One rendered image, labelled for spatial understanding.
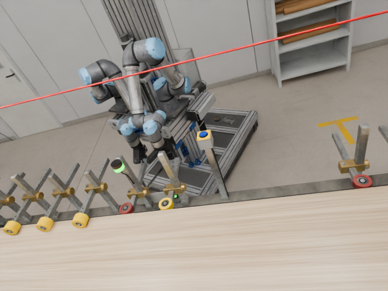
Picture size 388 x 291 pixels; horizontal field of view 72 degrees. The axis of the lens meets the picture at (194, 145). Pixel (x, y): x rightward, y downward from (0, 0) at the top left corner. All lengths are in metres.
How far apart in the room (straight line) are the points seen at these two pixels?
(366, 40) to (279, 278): 3.84
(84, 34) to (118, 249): 3.23
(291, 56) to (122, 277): 3.60
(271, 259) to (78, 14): 3.67
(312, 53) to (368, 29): 0.74
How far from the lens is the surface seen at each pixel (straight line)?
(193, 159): 2.61
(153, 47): 1.51
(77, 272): 1.59
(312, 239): 1.30
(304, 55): 4.29
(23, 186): 2.06
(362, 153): 1.57
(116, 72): 1.86
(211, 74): 4.14
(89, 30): 4.14
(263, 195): 1.68
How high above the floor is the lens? 2.04
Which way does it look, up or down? 39 degrees down
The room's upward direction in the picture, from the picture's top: 21 degrees counter-clockwise
